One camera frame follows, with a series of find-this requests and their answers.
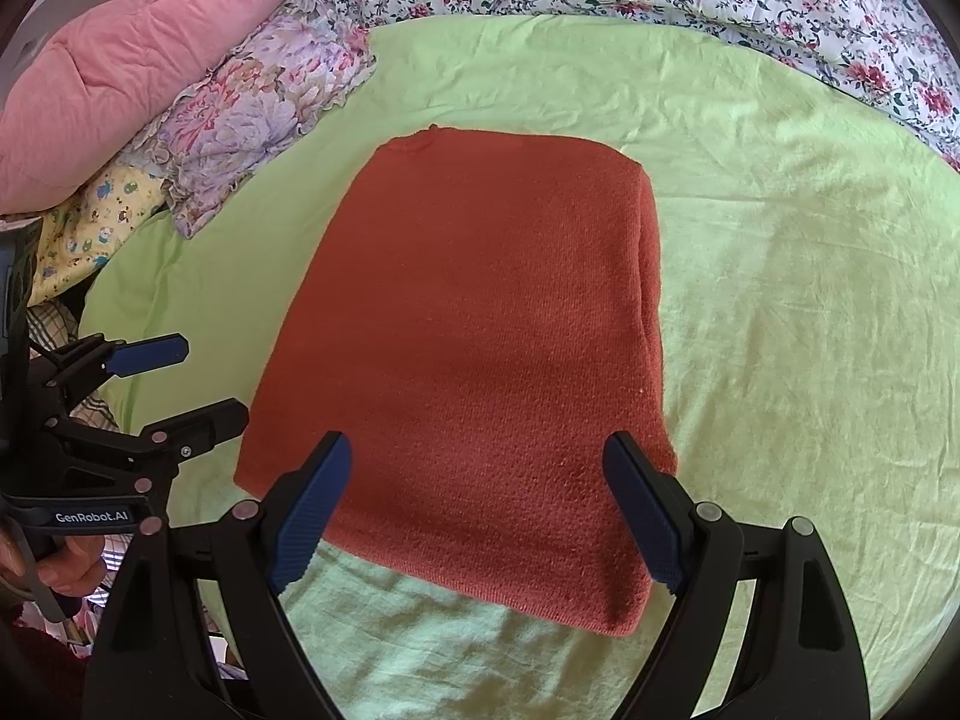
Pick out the person's left forearm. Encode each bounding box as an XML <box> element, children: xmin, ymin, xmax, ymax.
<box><xmin>0</xmin><ymin>619</ymin><xmax>92</xmax><ymax>720</ymax></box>

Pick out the yellow cartoon print cloth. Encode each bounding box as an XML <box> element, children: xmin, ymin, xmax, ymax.
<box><xmin>34</xmin><ymin>161</ymin><xmax>172</xmax><ymax>302</ymax></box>

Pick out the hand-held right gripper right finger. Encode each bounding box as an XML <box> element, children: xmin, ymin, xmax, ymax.
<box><xmin>602</xmin><ymin>431</ymin><xmax>871</xmax><ymax>720</ymax></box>

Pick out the light green bed sheet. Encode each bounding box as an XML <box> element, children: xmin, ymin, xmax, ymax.
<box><xmin>79</xmin><ymin>11</ymin><xmax>960</xmax><ymax>720</ymax></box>

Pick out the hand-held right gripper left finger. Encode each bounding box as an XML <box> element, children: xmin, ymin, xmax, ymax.
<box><xmin>79</xmin><ymin>431</ymin><xmax>353</xmax><ymax>720</ymax></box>

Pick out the purple floral pillow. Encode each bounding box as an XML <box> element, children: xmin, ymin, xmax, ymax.
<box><xmin>135</xmin><ymin>0</ymin><xmax>380</xmax><ymax>241</ymax></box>

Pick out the plaid cloth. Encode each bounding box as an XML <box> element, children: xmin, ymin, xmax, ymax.
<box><xmin>26</xmin><ymin>298</ymin><xmax>122</xmax><ymax>436</ymax></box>

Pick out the pink comforter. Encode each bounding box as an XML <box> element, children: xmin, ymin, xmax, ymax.
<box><xmin>0</xmin><ymin>0</ymin><xmax>310</xmax><ymax>215</ymax></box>

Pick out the person's left hand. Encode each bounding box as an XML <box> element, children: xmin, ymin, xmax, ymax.
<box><xmin>0</xmin><ymin>521</ymin><xmax>115</xmax><ymax>602</ymax></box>

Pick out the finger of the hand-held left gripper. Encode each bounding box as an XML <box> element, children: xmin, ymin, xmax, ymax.
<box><xmin>45</xmin><ymin>399</ymin><xmax>251</xmax><ymax>485</ymax></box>
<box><xmin>30</xmin><ymin>332</ymin><xmax>191</xmax><ymax>410</ymax></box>

